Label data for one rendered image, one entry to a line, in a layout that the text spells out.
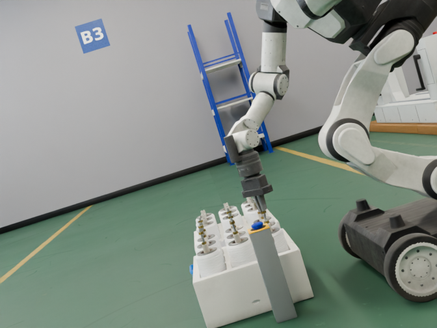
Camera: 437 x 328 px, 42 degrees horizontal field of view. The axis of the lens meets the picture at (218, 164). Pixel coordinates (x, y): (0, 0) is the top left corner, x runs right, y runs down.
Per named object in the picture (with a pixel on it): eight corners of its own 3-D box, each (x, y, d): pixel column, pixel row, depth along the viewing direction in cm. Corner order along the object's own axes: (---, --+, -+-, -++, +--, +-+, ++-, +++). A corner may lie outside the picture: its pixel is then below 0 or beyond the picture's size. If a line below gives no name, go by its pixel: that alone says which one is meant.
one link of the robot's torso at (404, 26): (410, 43, 198) (384, 22, 197) (426, 37, 184) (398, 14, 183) (387, 73, 198) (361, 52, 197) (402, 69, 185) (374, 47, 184)
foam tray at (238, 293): (295, 268, 239) (283, 228, 237) (314, 297, 200) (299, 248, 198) (206, 296, 238) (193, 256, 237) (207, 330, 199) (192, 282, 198)
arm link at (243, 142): (248, 160, 209) (239, 131, 208) (268, 157, 201) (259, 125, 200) (225, 169, 202) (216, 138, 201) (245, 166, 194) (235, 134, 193)
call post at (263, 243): (294, 310, 194) (267, 223, 191) (298, 317, 187) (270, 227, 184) (274, 316, 194) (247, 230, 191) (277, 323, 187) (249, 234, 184)
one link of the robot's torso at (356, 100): (344, 166, 202) (407, 48, 200) (359, 170, 184) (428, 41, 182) (306, 146, 200) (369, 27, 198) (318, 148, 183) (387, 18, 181)
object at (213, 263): (218, 306, 200) (202, 258, 198) (205, 302, 208) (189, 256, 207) (239, 295, 205) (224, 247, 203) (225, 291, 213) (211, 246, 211)
